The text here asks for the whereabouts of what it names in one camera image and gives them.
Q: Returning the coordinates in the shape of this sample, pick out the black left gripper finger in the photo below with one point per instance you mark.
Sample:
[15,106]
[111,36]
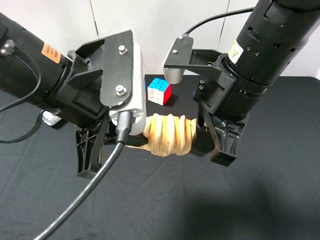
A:
[89,147]
[133,140]

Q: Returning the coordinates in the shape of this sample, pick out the white blue cylindrical bottle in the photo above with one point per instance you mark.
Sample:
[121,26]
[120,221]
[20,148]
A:
[51,118]

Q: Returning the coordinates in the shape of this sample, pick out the spiral bread roll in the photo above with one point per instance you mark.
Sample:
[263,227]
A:
[169,135]

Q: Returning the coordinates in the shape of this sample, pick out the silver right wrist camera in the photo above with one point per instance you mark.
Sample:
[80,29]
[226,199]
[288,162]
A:
[173,75]

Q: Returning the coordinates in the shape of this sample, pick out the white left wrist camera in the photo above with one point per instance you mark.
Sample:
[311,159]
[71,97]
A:
[137,104]

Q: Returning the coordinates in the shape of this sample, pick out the black tablecloth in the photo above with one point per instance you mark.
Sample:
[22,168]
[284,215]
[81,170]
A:
[270,192]

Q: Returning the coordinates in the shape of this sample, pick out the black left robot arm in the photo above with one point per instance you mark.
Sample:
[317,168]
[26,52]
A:
[33,71]

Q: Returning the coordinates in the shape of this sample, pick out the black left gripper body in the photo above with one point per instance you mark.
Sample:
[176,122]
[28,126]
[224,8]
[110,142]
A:
[100,77]

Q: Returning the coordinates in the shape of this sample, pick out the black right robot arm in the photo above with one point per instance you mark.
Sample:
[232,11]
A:
[272,36]

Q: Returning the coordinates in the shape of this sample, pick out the Rubik's cube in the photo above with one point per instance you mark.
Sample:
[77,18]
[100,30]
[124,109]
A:
[159,91]

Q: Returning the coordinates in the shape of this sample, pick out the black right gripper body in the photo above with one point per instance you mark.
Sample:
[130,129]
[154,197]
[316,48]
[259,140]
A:
[210,93]

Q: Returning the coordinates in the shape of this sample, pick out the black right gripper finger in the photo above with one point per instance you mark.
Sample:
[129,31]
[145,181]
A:
[204,141]
[226,135]

